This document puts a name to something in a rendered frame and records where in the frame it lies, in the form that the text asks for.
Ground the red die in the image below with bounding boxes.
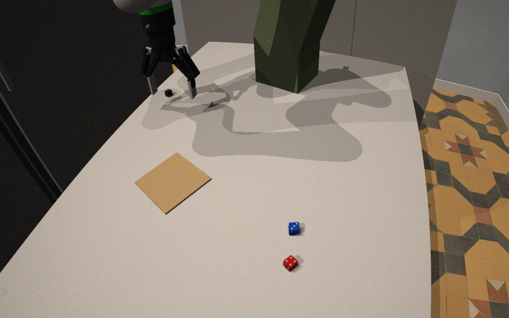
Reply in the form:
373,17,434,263
283,255,298,272

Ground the tan flat square mat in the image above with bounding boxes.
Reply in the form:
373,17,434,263
135,153,211,214

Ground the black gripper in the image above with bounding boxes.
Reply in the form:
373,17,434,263
141,27,200,99

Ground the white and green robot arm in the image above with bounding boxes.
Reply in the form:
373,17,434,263
113,0,175,33

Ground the blue die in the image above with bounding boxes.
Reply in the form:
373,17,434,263
289,222,300,235

